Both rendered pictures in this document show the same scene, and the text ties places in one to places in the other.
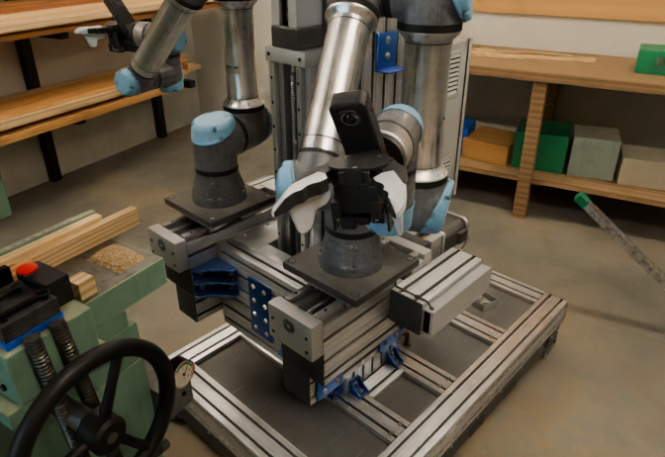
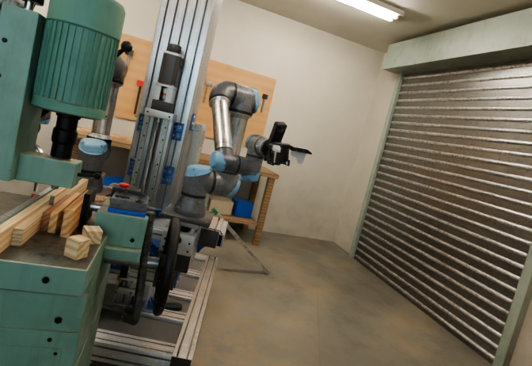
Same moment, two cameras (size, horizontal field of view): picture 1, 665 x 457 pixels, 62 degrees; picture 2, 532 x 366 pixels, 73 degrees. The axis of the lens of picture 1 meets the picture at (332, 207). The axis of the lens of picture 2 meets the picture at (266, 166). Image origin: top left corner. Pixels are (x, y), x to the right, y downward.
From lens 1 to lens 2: 1.03 m
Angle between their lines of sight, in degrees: 49
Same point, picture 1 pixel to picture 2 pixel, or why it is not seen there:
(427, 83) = (241, 132)
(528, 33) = not seen: hidden behind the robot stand
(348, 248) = (198, 203)
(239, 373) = not seen: hidden behind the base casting
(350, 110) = (283, 127)
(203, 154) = (90, 160)
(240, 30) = (113, 97)
